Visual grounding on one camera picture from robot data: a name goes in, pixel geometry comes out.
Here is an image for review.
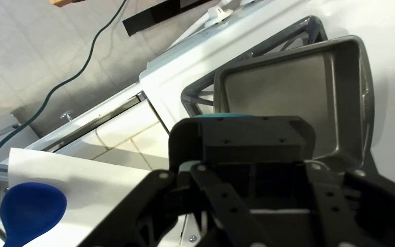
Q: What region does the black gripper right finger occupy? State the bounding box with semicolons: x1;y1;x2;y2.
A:
305;161;395;247

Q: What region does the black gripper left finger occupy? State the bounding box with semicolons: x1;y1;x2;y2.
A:
78;165;262;247

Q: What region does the white gas stove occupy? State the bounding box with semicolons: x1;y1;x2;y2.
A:
32;0;395;183

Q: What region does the grey square baking pan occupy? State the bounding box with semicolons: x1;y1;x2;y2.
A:
213;34;376;162

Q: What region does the dark green cable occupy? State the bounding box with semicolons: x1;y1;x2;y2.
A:
0;0;130;166

